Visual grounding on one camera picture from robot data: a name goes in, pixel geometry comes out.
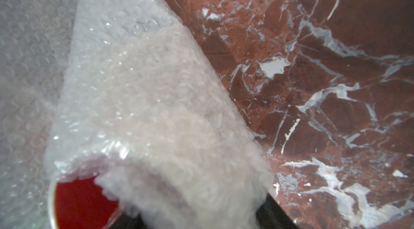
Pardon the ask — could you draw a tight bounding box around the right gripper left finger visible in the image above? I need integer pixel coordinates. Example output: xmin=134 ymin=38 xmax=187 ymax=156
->
xmin=109 ymin=213 xmax=146 ymax=229

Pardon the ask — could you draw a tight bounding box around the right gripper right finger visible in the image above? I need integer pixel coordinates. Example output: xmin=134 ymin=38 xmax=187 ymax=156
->
xmin=256 ymin=193 xmax=299 ymax=229

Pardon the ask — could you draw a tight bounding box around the white mug red inside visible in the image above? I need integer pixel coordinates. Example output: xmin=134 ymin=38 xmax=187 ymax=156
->
xmin=47 ymin=177 xmax=119 ymax=229

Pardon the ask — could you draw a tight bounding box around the clear bubble wrap sheet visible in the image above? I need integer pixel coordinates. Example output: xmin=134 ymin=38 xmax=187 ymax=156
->
xmin=1 ymin=0 xmax=273 ymax=229

